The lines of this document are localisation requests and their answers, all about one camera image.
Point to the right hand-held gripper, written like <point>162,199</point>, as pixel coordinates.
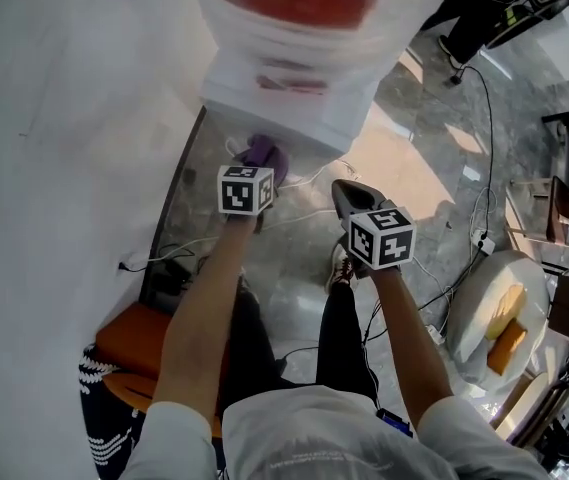
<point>381,240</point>

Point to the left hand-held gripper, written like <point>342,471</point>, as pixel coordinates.
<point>241,193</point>

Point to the purple and grey cloth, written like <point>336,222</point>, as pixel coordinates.
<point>264,153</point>

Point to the white water dispenser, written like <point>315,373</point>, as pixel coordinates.
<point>289,108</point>

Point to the person's right forearm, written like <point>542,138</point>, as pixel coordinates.
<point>404,333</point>

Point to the person's left forearm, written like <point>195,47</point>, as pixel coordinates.
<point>199,318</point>

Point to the clear water bottle red label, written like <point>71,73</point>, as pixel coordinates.
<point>294,3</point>

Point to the person's right shoe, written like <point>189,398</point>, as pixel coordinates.
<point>341,268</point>

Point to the black plug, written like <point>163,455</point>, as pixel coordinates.
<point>125,266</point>

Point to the person's black trousers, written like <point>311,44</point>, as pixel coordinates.
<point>339,338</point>

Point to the small white power strip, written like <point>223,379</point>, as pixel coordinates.
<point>434,334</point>

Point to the orange stool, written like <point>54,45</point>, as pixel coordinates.
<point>134,343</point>

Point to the yellow cushion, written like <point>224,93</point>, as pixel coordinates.
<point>506,308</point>

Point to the wooden chair brown seat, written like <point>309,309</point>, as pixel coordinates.
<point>559,213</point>

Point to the orange cushion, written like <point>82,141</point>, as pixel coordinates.
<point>506,350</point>

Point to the blue-screen phone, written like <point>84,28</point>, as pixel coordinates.
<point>394,422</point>

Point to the black and yellow bag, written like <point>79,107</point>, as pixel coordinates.
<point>519,15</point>

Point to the person's white shirt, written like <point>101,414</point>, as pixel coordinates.
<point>324,443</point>

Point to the navy white-patterned fabric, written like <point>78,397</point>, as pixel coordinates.
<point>109,418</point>

